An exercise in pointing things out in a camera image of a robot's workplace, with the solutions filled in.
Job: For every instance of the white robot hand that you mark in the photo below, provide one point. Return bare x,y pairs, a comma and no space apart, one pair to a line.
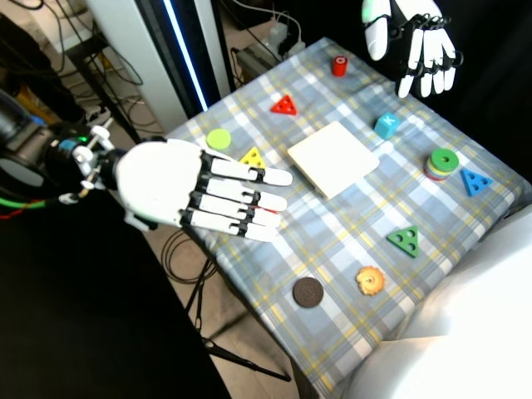
432,45
158,183

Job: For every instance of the blue letter K block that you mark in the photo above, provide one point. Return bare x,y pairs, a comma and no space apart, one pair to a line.
386,124

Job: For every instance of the red cylinder block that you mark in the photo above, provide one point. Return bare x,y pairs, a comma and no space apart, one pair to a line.
339,68

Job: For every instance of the green round cookie toy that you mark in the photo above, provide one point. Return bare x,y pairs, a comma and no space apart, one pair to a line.
218,139

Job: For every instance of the black backdrop cloth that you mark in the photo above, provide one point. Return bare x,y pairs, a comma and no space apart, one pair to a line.
498,104

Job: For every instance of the yellow triangle with holes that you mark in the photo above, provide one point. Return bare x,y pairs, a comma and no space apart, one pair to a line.
254,158

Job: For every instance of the white column with blue light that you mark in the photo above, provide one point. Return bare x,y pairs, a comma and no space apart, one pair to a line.
137,50

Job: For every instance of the red triangle with holes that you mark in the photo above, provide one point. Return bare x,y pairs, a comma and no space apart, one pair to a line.
277,109

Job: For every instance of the blue triangle with holes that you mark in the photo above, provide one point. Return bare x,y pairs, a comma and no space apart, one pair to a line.
476,181

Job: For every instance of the large black curved panel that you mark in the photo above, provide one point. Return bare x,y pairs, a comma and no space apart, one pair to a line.
83,311

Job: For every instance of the small white square table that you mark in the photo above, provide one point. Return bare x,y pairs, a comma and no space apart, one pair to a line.
332,160

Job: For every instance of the black metal stand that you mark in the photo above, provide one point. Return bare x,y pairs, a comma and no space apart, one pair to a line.
83,50

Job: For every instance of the white power strip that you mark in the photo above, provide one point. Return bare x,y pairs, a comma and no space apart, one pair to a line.
279,35

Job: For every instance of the grey box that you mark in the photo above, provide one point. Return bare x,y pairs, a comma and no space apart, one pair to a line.
255,58

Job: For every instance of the blue plaid tablecloth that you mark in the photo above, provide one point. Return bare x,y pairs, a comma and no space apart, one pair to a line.
332,232

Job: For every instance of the dark chocolate cookie toy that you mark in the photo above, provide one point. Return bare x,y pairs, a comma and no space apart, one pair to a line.
307,292

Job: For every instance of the green triangle with holes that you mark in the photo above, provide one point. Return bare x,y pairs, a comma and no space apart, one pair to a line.
406,240

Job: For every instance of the black tripod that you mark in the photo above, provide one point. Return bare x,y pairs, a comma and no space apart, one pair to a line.
249,365

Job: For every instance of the tan flower cookie toy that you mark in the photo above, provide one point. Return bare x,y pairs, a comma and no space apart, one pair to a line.
370,282

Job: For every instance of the large white soft furniture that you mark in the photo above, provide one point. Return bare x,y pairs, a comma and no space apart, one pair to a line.
478,332

